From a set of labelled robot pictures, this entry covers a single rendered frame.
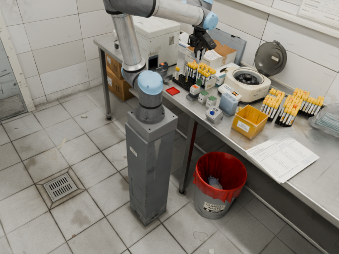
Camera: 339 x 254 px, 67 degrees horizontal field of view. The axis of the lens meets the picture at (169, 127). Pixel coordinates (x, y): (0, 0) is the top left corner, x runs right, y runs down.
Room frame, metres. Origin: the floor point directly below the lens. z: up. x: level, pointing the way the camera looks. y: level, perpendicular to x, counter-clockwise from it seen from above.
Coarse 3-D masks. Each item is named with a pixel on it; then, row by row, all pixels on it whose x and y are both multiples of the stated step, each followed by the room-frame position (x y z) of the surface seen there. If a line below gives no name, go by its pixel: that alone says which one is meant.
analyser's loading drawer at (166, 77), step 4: (152, 68) 1.59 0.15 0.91; (156, 68) 1.54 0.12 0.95; (160, 68) 1.56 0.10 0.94; (156, 72) 1.53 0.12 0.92; (160, 72) 1.50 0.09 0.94; (164, 72) 1.53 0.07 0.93; (164, 76) 1.50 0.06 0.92; (168, 76) 1.48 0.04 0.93; (172, 76) 1.50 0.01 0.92; (164, 80) 1.46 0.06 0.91; (168, 80) 1.48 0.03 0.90
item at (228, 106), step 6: (222, 96) 1.26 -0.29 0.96; (228, 96) 1.25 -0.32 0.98; (222, 102) 1.25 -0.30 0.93; (228, 102) 1.21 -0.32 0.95; (234, 102) 1.19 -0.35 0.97; (222, 108) 1.24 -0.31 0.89; (228, 108) 1.21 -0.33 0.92; (234, 108) 1.20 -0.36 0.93; (228, 114) 1.19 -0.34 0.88; (234, 114) 1.21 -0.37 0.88
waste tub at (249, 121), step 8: (248, 104) 1.18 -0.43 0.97; (240, 112) 1.13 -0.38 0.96; (248, 112) 1.17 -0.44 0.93; (256, 112) 1.14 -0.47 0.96; (240, 120) 1.06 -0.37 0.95; (248, 120) 1.16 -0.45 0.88; (256, 120) 1.13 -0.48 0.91; (264, 120) 1.07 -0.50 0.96; (232, 128) 1.08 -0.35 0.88; (240, 128) 1.05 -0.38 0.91; (248, 128) 1.03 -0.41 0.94; (256, 128) 1.01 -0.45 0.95; (248, 136) 1.02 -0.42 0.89
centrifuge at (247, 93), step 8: (232, 72) 1.51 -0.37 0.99; (240, 72) 1.54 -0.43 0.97; (248, 72) 1.55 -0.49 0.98; (256, 72) 1.53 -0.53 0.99; (224, 80) 1.48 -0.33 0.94; (232, 80) 1.41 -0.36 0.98; (264, 80) 1.43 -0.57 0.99; (224, 88) 1.42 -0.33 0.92; (240, 88) 1.35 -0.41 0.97; (248, 88) 1.33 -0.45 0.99; (256, 88) 1.34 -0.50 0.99; (264, 88) 1.38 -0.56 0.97; (240, 96) 1.33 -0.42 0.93; (248, 96) 1.32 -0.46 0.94; (256, 96) 1.35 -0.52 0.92; (264, 96) 1.40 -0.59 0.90
